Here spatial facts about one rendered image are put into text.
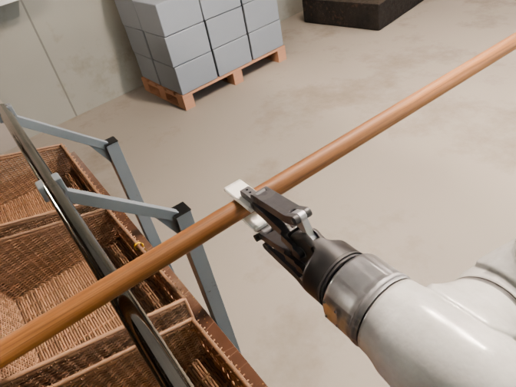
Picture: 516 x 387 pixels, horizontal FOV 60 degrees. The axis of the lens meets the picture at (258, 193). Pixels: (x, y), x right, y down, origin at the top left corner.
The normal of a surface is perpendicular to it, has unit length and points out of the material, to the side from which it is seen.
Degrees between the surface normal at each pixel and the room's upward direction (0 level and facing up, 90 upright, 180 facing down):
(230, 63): 90
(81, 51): 90
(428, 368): 44
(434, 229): 0
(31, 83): 90
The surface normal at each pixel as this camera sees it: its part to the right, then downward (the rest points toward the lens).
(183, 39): 0.62, 0.39
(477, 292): 0.11, -0.91
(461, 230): -0.17, -0.77
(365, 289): -0.43, -0.58
